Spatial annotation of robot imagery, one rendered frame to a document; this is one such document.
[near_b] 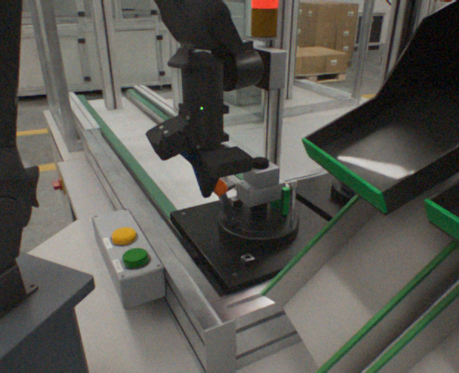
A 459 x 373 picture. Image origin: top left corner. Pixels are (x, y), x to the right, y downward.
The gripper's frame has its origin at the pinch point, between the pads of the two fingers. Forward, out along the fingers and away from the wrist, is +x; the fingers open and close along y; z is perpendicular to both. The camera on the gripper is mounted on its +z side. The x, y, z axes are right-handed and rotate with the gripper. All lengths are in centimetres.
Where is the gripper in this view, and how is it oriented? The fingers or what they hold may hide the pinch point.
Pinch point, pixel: (205, 177)
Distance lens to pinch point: 62.4
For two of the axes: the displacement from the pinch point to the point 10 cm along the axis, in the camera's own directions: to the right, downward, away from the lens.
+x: 0.0, 9.0, 4.4
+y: 4.6, 3.9, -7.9
